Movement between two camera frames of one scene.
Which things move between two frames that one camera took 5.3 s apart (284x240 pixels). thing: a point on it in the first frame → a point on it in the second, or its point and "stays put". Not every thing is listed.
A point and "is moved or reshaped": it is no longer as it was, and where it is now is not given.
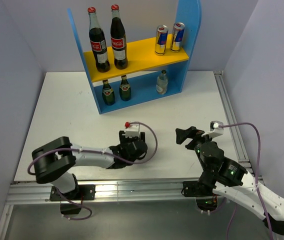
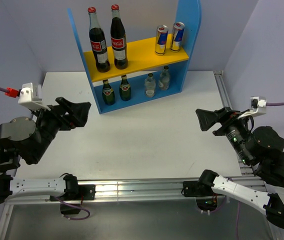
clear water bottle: x=162 y=82 is moved or reshaped
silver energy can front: x=161 y=39 stays put
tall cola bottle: x=118 y=39 stays put
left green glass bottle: x=108 y=94 stays put
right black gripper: x=191 y=132 → x=225 y=116
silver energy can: x=177 y=37 stays put
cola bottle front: x=98 y=42 stays put
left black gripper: x=123 y=138 → x=78 y=113
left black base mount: x=84 y=192 stays put
